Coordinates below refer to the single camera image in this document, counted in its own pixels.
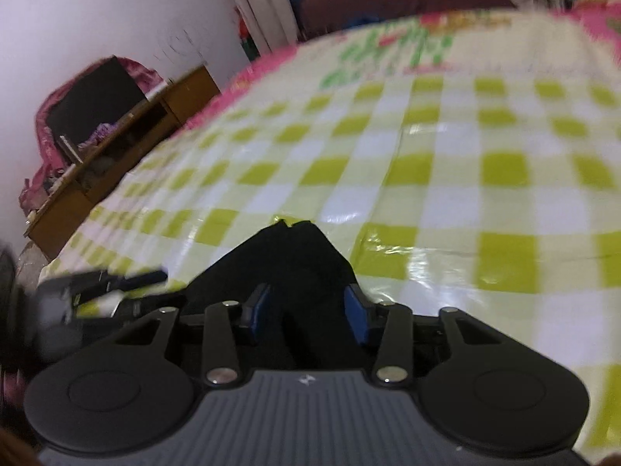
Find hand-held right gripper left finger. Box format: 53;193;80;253
115;283;273;390

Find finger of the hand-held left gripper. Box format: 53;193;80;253
104;269;170;294

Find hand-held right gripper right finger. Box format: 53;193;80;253
343;283;492;390

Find black pants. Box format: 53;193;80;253
182;220;385;376

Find wooden cabinet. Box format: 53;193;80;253
22;65;222;261

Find green checked bed sheet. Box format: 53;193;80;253
43;0;621;463

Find pink covered television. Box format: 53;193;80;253
18;55;167;215

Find black television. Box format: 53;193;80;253
45;55;149;154

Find light curtain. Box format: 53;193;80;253
213;0;300;60

